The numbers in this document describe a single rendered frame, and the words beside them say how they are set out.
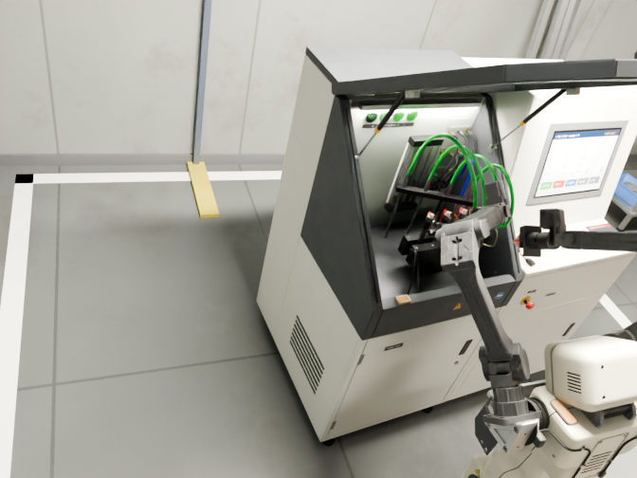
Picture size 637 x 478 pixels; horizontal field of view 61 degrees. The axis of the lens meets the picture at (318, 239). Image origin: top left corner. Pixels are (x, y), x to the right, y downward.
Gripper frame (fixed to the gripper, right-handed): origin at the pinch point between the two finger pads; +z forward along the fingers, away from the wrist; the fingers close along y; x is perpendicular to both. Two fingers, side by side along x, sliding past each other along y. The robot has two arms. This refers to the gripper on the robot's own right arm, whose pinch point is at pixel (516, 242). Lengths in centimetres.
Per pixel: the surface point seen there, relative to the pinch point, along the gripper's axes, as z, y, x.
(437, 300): 17.9, -21.7, 19.7
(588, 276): 39, -11, -63
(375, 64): 28, 66, 43
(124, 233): 178, 3, 143
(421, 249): 30.9, -3.3, 20.6
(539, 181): 29, 27, -31
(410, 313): 19.1, -26.7, 29.4
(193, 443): 81, -90, 101
